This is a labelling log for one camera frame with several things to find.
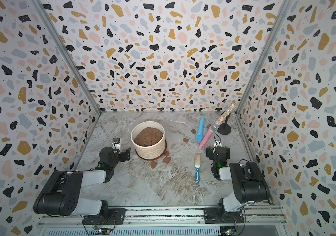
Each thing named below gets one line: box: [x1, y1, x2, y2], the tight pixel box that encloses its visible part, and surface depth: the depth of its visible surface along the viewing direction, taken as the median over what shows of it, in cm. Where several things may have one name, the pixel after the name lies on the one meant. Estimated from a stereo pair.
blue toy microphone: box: [195, 116, 205, 143], surface depth 108 cm
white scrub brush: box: [194, 152, 201, 185], surface depth 92 cm
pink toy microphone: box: [198, 125, 213, 150], surface depth 107 cm
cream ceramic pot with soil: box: [130, 120, 166, 160], surface depth 94 cm
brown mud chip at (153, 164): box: [150, 161, 158, 169], surface depth 94 cm
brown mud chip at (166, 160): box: [162, 156, 171, 164], surface depth 97 cm
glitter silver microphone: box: [211, 102, 237, 132], surface depth 97 cm
